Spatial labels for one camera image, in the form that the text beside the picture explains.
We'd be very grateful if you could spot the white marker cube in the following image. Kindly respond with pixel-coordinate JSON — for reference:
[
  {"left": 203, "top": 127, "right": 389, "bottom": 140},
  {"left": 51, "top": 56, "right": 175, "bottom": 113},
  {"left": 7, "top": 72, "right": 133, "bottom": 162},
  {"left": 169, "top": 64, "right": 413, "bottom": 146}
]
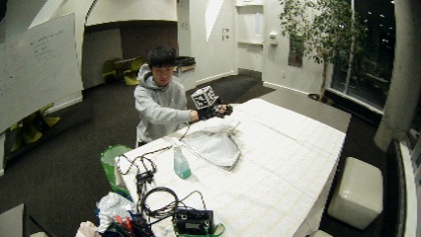
[{"left": 189, "top": 85, "right": 220, "bottom": 111}]

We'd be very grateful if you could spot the white striped garment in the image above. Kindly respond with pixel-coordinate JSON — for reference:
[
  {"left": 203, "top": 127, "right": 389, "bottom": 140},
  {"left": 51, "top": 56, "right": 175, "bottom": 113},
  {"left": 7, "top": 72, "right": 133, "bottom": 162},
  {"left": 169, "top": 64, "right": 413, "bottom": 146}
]
[{"left": 177, "top": 118, "right": 244, "bottom": 171}]

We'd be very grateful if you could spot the the person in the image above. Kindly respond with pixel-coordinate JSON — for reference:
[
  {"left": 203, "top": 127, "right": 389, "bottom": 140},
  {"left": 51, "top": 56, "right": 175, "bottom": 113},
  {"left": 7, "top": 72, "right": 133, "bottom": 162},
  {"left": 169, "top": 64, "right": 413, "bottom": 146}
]
[{"left": 133, "top": 44, "right": 201, "bottom": 144}]

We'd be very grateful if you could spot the white striped tablecloth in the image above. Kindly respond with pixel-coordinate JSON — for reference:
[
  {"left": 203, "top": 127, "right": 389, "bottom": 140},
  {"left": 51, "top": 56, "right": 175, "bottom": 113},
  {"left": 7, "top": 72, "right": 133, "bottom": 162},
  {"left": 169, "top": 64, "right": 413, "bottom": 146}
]
[{"left": 115, "top": 98, "right": 348, "bottom": 237}]

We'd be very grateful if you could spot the white door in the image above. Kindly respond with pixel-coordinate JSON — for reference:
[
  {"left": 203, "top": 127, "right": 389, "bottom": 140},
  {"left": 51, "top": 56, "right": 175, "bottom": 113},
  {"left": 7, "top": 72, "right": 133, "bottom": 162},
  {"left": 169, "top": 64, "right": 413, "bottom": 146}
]
[{"left": 235, "top": 3, "right": 265, "bottom": 74}]

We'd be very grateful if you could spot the green chair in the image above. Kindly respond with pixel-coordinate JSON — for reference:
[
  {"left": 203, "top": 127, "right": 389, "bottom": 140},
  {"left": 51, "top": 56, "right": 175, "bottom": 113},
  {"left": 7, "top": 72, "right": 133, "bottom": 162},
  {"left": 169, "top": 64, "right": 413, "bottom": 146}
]
[
  {"left": 36, "top": 103, "right": 61, "bottom": 130},
  {"left": 8, "top": 113, "right": 45, "bottom": 153},
  {"left": 123, "top": 56, "right": 145, "bottom": 87}
]

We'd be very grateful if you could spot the potted indoor tree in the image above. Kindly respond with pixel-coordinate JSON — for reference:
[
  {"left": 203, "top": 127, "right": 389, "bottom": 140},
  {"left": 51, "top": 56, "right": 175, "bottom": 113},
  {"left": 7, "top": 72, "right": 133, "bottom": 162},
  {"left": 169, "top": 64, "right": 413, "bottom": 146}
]
[{"left": 277, "top": 0, "right": 369, "bottom": 104}]

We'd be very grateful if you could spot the black electronic box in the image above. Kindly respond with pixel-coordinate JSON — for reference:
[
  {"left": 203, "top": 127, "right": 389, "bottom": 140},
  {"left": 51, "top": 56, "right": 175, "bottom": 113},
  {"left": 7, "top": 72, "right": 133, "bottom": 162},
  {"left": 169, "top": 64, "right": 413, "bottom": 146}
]
[{"left": 172, "top": 208, "right": 216, "bottom": 235}]

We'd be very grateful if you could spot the white cube ottoman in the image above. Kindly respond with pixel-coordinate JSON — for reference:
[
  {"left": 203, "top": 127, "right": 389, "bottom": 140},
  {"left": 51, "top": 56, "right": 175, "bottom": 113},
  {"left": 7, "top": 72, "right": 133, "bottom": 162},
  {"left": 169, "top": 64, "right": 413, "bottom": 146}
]
[{"left": 327, "top": 156, "right": 384, "bottom": 231}]

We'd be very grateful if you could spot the white crumpled cloth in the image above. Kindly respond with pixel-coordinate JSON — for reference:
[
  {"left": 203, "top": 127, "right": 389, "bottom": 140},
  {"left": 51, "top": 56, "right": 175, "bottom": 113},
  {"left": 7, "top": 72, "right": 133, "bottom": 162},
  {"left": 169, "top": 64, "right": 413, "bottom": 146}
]
[{"left": 96, "top": 192, "right": 139, "bottom": 234}]

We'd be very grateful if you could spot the bundle of colored tools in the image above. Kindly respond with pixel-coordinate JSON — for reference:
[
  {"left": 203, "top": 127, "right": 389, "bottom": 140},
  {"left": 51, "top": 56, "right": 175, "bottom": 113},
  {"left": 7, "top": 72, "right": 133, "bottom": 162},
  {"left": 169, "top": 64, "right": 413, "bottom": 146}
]
[{"left": 104, "top": 213, "right": 156, "bottom": 237}]

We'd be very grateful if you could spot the large whiteboard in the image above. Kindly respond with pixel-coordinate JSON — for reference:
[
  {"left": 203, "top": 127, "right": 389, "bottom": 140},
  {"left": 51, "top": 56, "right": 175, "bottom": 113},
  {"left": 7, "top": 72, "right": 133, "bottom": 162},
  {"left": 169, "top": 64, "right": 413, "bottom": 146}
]
[{"left": 0, "top": 12, "right": 84, "bottom": 133}]

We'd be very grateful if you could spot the black glove cable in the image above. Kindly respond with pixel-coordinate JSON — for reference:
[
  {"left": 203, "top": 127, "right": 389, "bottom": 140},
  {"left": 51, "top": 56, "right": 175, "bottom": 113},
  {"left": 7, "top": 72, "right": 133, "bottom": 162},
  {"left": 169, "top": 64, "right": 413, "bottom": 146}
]
[{"left": 117, "top": 121, "right": 192, "bottom": 177}]

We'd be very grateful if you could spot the black coiled cable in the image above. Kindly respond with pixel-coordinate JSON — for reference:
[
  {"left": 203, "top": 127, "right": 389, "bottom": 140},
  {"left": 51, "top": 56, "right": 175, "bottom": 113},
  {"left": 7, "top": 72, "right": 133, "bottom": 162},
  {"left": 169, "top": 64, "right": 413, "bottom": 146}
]
[{"left": 136, "top": 171, "right": 208, "bottom": 228}]

